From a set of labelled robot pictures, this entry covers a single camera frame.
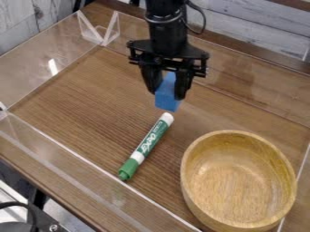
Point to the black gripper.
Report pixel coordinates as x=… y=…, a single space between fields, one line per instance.
x=190 y=58

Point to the blue foam block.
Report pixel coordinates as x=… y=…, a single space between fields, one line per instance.
x=165 y=94

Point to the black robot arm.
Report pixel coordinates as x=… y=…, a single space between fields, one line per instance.
x=167 y=51

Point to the brown wooden bowl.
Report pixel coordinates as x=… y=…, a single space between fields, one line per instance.
x=238 y=181

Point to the green dry erase marker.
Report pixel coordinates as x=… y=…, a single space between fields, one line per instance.
x=142 y=151

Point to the clear acrylic tray wall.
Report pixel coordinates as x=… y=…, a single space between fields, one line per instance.
x=78 y=110

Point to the black metal table bracket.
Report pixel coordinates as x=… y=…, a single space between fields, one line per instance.
x=42 y=222

